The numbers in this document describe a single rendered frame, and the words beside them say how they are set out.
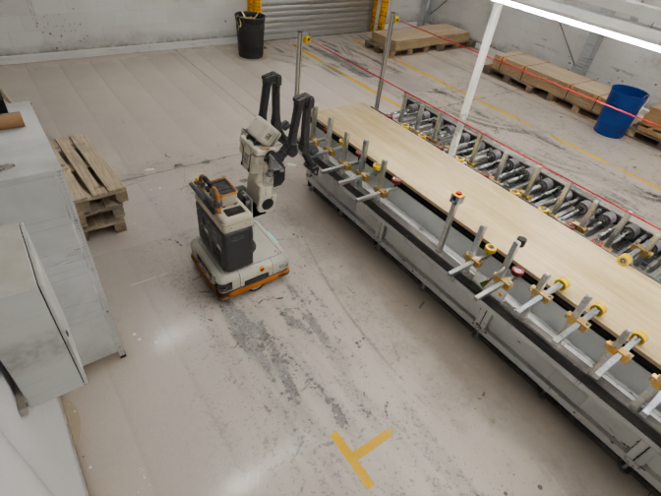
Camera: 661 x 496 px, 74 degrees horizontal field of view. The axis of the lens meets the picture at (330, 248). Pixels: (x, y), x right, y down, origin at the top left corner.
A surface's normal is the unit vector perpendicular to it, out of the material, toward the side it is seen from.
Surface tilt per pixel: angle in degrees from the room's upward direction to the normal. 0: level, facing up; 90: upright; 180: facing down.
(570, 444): 0
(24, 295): 90
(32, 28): 90
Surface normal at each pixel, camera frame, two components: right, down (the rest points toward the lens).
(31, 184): 0.58, 0.58
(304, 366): 0.10, -0.76
